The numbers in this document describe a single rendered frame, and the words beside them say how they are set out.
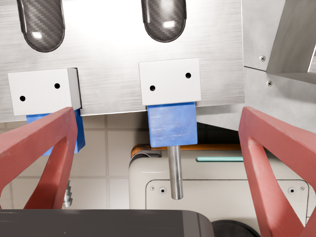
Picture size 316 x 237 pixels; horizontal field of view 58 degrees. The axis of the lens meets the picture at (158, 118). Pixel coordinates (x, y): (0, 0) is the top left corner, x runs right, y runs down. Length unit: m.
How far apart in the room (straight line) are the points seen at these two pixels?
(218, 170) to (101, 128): 0.50
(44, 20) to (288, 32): 0.23
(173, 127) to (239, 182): 0.70
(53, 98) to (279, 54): 0.22
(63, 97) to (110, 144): 0.93
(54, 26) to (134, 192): 0.71
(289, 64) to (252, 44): 0.06
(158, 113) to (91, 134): 0.93
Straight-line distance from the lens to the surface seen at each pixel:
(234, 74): 0.27
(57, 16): 0.29
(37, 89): 0.26
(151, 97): 0.24
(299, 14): 0.31
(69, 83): 0.25
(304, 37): 0.28
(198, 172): 0.90
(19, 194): 1.35
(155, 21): 0.27
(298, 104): 0.36
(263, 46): 0.34
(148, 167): 0.89
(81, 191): 1.26
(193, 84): 0.24
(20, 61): 0.29
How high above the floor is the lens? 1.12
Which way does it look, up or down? 81 degrees down
